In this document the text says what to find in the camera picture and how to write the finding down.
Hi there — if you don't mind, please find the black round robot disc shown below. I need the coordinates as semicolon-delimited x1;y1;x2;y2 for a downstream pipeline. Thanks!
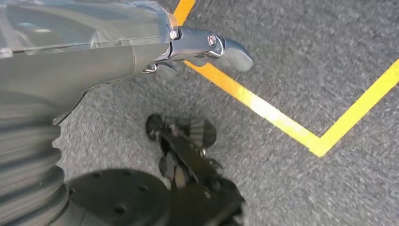
66;168;171;226

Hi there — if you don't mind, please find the yellow floor tape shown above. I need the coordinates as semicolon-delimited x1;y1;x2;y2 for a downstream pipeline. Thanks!
173;0;399;158

